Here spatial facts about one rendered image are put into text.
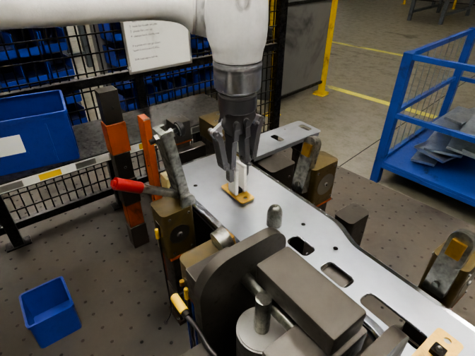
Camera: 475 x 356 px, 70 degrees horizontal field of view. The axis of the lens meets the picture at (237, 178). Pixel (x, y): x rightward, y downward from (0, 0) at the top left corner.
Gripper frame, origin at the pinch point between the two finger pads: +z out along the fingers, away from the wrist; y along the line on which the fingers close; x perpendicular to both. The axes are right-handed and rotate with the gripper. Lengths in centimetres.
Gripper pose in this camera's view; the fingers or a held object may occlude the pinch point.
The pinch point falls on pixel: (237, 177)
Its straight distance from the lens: 75.7
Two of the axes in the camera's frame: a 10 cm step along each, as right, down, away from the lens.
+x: 6.0, 4.5, -6.6
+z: 0.0, 8.3, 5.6
